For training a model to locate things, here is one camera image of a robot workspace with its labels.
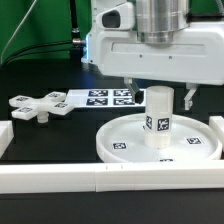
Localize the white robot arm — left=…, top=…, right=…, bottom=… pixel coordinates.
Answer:
left=82, top=0, right=224, bottom=104

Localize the grey thin cable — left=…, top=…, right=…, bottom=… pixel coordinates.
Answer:
left=0, top=0, right=39, bottom=65

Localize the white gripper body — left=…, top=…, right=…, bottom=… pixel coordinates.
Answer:
left=94, top=21, right=224, bottom=87

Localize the white round table top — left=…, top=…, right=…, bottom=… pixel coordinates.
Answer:
left=96, top=113, right=222, bottom=163

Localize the white cross-shaped table base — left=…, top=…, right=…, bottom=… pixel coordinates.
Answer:
left=9, top=91, right=74, bottom=123

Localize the white marker sheet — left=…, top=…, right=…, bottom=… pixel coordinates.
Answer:
left=65, top=89, right=145, bottom=108

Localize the white front fence bar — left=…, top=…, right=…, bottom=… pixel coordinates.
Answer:
left=0, top=160, right=224, bottom=194

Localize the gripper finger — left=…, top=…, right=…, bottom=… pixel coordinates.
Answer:
left=124, top=77, right=144, bottom=104
left=184, top=83, right=198, bottom=110

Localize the black cable pair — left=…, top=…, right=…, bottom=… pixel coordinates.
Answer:
left=2, top=40, right=75, bottom=66

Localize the white left fence block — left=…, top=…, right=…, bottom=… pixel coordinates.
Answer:
left=0, top=121, right=14, bottom=158

